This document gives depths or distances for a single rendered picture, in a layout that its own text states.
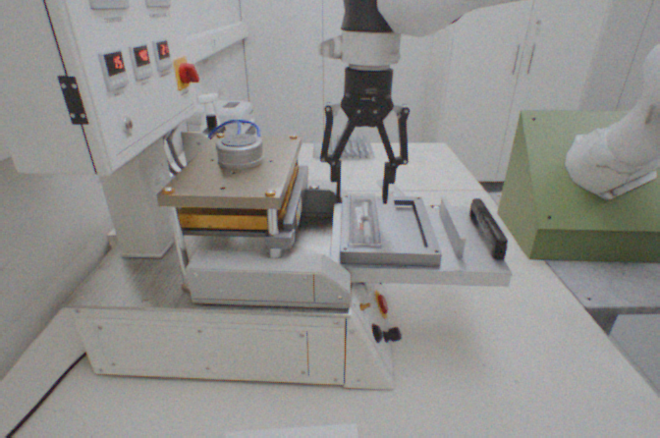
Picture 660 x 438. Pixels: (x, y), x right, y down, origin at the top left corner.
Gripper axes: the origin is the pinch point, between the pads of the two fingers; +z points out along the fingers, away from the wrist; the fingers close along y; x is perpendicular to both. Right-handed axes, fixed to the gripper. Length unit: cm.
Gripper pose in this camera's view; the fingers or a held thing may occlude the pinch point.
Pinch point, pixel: (361, 186)
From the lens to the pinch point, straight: 68.0
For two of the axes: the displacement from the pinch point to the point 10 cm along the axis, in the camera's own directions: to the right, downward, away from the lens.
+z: -0.2, 8.9, 4.5
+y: 10.0, 0.3, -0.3
